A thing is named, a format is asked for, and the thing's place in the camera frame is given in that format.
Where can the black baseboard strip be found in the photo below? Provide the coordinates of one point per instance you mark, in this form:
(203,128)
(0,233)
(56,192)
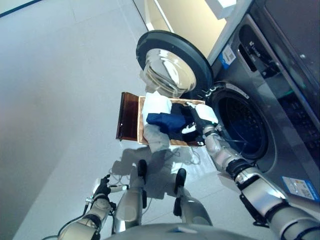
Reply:
(15,9)

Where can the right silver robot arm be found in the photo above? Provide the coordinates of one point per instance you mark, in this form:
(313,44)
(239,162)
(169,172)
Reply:
(257,190)

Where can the white garment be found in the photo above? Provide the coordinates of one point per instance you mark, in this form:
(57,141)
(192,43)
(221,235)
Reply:
(156,105)

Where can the grey front-load washing machine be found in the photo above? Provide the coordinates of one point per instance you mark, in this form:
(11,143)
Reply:
(275,87)

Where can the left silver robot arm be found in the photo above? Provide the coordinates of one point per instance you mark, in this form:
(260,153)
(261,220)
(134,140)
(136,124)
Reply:
(97,207)

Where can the navy blue garment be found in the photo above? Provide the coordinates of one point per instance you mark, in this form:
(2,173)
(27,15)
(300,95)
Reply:
(165,122)

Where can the blue white rectangular label sticker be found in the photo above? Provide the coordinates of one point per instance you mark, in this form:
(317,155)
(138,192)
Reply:
(298,187)

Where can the light grey garment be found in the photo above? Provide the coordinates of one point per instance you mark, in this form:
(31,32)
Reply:
(157,140)

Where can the round washing machine door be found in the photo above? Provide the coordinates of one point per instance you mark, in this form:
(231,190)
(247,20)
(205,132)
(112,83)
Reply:
(175,42)

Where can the right white-backed robot hand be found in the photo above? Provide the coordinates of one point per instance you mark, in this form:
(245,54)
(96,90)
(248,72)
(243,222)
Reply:
(206,113)

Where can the brown translucent stool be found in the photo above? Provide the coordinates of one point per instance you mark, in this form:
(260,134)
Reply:
(127,115)

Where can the blue white QR label sticker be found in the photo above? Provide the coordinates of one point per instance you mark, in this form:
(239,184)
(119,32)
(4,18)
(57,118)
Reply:
(227,57)

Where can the white box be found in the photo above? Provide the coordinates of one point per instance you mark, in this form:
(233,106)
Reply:
(221,8)

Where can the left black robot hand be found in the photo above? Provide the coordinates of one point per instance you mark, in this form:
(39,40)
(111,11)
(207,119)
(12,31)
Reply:
(102,190)

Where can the silver robot torso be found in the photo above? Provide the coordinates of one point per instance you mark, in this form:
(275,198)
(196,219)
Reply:
(175,232)

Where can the rectangular wicker basket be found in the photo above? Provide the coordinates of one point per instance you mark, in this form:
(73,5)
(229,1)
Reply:
(140,112)

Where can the black garment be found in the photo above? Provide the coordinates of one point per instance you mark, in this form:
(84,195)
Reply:
(180,110)

